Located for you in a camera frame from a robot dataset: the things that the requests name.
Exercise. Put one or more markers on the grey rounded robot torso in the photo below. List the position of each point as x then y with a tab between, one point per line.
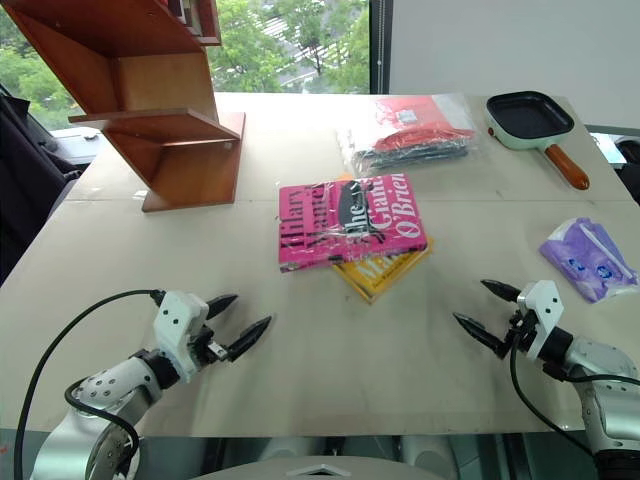
320	462

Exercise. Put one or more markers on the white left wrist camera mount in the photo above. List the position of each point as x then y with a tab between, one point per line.
176	322

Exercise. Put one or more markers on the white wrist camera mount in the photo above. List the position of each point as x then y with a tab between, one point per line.
176	322
545	310

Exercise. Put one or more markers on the dark object beside table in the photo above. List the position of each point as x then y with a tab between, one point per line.
629	170

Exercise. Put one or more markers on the brown wooden zigzag bookshelf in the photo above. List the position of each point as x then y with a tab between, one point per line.
150	105

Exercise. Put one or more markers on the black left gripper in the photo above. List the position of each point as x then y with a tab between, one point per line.
207	350

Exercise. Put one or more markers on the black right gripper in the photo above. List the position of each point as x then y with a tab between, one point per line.
522	332

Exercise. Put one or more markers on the pink wrapped book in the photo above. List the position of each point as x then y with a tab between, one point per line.
320	230

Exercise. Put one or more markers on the clear bag with red clothing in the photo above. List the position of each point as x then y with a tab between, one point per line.
410	142

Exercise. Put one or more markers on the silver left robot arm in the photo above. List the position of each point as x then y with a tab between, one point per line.
107	395

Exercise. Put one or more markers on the yellow book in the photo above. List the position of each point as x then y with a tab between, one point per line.
385	272

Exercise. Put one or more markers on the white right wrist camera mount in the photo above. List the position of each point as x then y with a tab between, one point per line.
545	310

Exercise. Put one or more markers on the black chair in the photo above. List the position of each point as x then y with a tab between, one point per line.
25	175

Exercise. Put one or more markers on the purple tissue pack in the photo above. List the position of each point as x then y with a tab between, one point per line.
590	260

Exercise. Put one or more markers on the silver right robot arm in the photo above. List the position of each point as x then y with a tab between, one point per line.
607	380

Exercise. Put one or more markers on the dark window frame post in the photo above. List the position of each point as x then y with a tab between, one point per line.
379	45

